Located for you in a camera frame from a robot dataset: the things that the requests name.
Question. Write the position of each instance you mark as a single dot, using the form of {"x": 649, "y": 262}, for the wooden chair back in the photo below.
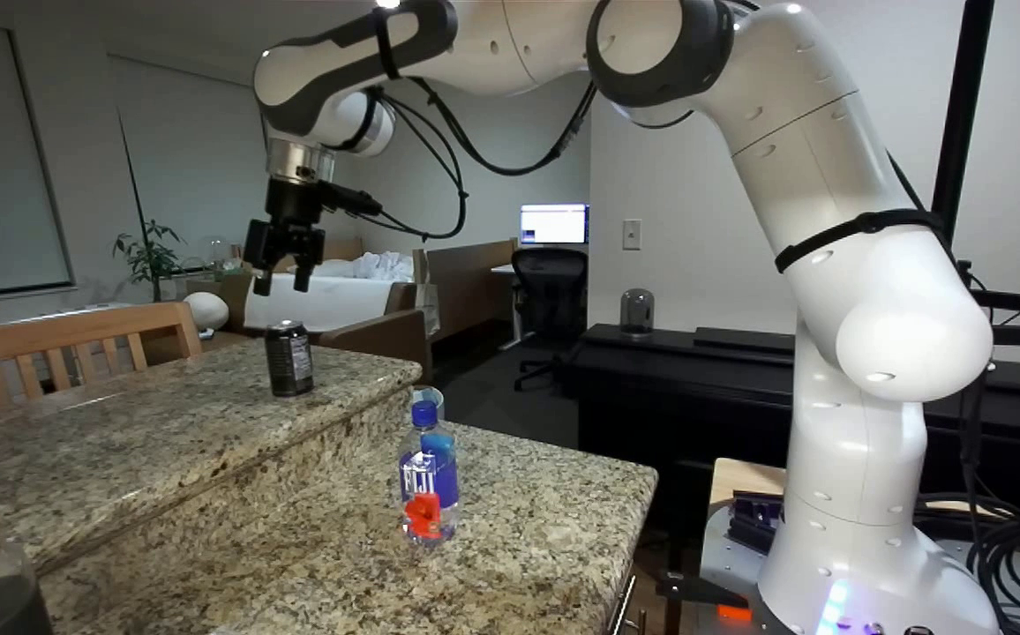
{"x": 63, "y": 335}

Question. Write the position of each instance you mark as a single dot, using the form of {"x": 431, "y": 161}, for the small black device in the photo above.
{"x": 757, "y": 521}

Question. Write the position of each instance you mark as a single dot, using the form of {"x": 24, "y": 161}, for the small grey speaker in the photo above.
{"x": 638, "y": 307}

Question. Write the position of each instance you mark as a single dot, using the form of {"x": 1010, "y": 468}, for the black drink can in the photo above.
{"x": 292, "y": 360}

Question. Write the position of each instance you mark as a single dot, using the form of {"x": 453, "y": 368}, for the green potted plant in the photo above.
{"x": 153, "y": 251}

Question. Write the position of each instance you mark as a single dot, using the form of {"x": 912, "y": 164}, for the grey window blind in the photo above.
{"x": 196, "y": 152}

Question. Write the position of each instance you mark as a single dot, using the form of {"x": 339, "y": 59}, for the bed with white sheets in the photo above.
{"x": 345, "y": 300}

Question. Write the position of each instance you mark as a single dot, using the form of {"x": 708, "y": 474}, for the wooden desk panel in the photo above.
{"x": 468, "y": 284}

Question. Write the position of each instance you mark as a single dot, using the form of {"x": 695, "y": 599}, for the lit computer monitor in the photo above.
{"x": 552, "y": 223}

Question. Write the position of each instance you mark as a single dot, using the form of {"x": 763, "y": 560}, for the white round object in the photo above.
{"x": 208, "y": 313}

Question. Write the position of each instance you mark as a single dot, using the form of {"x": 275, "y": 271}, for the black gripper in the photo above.
{"x": 292, "y": 243}

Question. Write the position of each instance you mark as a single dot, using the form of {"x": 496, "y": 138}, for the round ceiling light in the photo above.
{"x": 386, "y": 6}

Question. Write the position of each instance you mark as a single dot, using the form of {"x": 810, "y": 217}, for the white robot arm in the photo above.
{"x": 862, "y": 318}

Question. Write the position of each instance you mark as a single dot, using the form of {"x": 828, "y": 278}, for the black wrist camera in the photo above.
{"x": 350, "y": 200}

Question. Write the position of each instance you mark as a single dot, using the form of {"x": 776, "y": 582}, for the black low cabinet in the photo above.
{"x": 672, "y": 401}

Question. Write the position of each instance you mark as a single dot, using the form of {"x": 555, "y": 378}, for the water bottle with blue label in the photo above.
{"x": 429, "y": 477}

